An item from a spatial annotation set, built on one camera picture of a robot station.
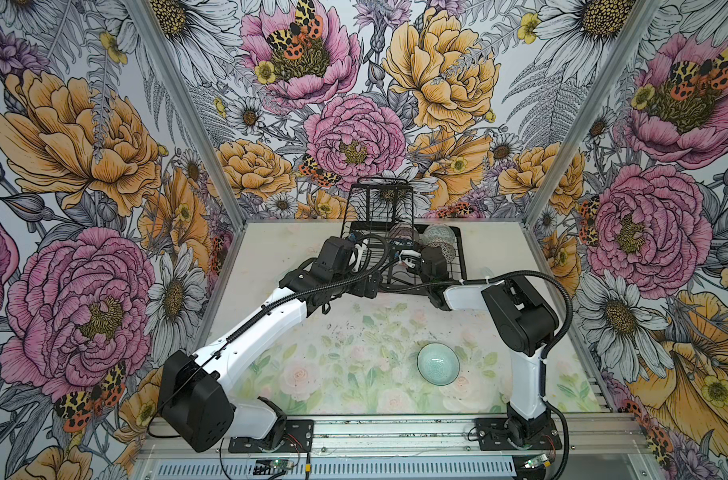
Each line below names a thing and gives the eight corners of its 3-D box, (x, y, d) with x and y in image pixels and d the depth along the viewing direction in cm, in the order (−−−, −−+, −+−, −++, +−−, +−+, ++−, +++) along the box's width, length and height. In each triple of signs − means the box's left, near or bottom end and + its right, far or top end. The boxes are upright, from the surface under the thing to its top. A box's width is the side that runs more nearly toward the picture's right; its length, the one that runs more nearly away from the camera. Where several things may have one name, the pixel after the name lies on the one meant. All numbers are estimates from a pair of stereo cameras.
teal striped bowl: (419, 386, 84) (421, 380, 80) (415, 349, 90) (417, 342, 87) (459, 386, 84) (463, 381, 80) (452, 349, 90) (456, 342, 87)
